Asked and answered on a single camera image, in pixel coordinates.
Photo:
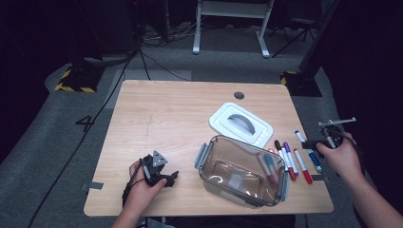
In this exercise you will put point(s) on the black yellow striped stand base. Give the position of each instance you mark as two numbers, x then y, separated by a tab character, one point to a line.
301	84
79	80

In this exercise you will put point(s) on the purple marker pen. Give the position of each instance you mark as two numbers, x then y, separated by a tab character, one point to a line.
286	147

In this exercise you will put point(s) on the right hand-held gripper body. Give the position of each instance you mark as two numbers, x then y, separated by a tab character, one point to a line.
334	136

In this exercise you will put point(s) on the white desk frame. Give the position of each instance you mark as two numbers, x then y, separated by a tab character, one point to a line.
234	9

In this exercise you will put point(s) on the black marker pen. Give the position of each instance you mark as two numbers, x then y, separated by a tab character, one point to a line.
278	145

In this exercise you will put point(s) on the grey table grommet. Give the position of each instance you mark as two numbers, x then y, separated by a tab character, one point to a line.
239	95

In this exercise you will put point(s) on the grey tape strip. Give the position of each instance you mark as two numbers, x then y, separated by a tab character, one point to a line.
95	186
321	178

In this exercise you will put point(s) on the red marker pen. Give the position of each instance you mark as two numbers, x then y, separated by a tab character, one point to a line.
307	178

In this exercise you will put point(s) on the black folding stand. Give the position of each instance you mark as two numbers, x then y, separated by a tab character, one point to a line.
299	21

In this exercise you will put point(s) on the clear plastic storage box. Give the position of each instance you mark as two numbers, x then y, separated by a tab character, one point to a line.
221	158

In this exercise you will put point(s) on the person's right hand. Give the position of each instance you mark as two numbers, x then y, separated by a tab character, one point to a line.
343	161

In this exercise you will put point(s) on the dark slanted stand column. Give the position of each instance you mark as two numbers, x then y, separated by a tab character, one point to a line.
316	41

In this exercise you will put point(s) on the dark equipment cabinet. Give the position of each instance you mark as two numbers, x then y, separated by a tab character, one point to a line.
107	31

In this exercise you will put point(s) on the yellow marker pen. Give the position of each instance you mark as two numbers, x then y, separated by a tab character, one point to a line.
265	169

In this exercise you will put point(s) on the person's left hand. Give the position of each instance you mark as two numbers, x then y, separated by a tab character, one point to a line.
139	196

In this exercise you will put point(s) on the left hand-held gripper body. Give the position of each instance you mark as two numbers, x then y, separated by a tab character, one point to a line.
155	171

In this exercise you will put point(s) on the person's dark clothing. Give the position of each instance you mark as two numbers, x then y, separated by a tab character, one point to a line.
221	223

